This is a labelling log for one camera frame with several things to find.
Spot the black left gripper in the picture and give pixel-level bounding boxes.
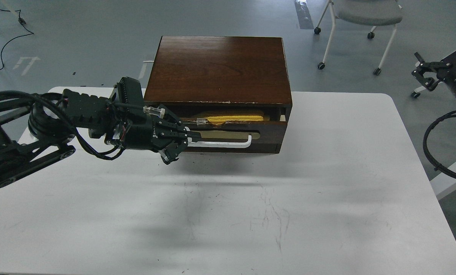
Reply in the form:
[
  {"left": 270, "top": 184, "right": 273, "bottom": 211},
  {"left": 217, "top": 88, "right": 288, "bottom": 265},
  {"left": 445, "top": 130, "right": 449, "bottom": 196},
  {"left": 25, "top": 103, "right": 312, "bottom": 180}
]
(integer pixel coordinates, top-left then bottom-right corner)
[{"left": 62, "top": 77, "right": 189, "bottom": 165}]

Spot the yellow corn cob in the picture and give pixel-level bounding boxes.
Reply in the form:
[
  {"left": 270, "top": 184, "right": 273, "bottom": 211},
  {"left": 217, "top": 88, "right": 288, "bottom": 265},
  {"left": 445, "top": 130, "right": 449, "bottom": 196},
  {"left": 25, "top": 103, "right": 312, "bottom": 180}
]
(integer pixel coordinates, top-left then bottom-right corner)
[{"left": 203, "top": 110, "right": 265, "bottom": 125}]

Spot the wooden drawer with white handle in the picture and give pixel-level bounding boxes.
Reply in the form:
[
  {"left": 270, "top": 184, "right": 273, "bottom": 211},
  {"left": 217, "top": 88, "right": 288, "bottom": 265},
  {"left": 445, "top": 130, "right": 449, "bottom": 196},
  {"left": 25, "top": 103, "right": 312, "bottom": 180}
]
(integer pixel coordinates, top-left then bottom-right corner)
[{"left": 172, "top": 105, "right": 292, "bottom": 154}]

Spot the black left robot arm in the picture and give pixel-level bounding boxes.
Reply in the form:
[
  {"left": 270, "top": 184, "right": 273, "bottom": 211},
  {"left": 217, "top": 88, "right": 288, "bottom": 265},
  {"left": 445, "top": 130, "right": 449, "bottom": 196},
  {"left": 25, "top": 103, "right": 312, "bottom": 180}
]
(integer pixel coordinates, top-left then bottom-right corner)
[{"left": 0, "top": 77, "right": 201, "bottom": 188}]

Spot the dark brown wooden cabinet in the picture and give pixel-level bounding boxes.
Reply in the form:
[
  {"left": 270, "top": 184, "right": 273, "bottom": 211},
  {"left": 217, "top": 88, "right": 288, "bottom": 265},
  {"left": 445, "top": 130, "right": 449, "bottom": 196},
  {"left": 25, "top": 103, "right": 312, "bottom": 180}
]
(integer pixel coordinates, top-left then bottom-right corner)
[{"left": 143, "top": 36, "right": 293, "bottom": 154}]

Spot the grey office chair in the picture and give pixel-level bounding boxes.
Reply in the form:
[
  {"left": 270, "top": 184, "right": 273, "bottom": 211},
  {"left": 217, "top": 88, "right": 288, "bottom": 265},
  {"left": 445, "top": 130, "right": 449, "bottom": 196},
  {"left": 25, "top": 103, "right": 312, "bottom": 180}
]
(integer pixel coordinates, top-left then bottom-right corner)
[{"left": 314, "top": 0, "right": 403, "bottom": 76}]

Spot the white table leg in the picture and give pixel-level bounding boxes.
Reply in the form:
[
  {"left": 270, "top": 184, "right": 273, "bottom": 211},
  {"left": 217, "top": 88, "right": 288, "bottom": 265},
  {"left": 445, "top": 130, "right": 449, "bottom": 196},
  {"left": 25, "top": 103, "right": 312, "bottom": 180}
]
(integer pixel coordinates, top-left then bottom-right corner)
[{"left": 428, "top": 153, "right": 456, "bottom": 201}]

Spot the grey floor tape strip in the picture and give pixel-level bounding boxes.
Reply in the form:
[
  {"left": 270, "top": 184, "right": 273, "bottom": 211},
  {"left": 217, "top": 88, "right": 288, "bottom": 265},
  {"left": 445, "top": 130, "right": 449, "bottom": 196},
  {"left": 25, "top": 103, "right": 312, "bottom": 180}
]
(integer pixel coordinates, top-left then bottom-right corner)
[{"left": 294, "top": 0, "right": 314, "bottom": 30}]

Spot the black floor cable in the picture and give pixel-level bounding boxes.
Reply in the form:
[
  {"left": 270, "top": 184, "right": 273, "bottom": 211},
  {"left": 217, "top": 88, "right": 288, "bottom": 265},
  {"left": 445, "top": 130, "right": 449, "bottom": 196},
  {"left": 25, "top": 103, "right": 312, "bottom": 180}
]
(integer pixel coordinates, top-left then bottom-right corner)
[{"left": 0, "top": 0, "right": 34, "bottom": 71}]

